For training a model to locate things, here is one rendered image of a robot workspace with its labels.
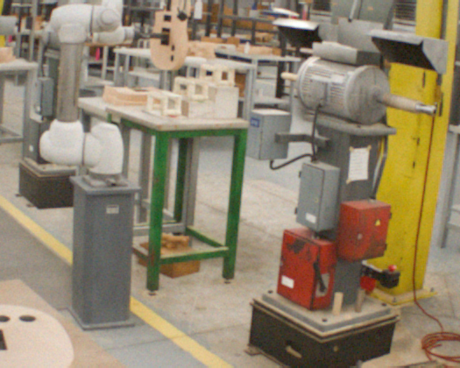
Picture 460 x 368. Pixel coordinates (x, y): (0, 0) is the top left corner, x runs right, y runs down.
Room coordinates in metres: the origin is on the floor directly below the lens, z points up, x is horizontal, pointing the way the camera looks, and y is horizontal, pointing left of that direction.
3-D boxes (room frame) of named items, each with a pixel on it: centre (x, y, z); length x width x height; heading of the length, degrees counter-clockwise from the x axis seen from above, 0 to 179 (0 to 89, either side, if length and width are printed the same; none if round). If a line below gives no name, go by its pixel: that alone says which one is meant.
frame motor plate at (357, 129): (3.41, -0.50, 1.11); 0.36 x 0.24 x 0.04; 37
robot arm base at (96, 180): (3.58, 0.57, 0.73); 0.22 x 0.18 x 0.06; 29
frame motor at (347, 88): (3.46, -0.45, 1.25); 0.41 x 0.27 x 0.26; 37
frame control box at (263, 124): (3.38, -0.21, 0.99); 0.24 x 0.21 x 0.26; 37
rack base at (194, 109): (4.37, 0.26, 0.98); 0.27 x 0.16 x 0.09; 34
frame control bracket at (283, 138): (3.42, -0.26, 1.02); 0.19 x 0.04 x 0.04; 127
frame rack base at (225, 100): (4.45, 0.13, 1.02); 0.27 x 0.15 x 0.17; 34
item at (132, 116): (4.38, 0.33, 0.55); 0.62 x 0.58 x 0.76; 37
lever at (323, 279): (3.18, -0.42, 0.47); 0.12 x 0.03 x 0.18; 127
